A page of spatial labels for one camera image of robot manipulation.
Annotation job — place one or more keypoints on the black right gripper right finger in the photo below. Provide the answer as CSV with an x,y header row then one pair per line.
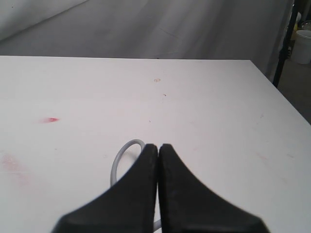
x,y
188,206

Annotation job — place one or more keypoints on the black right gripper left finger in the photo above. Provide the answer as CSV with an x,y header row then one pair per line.
x,y
126,207

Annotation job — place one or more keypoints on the black stand pole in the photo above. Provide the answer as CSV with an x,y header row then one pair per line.
x,y
284,52

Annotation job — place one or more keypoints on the grey backdrop cloth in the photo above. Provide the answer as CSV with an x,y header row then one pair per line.
x,y
160,29

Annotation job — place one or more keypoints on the white plastic bucket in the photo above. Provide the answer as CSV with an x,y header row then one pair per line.
x,y
301,53

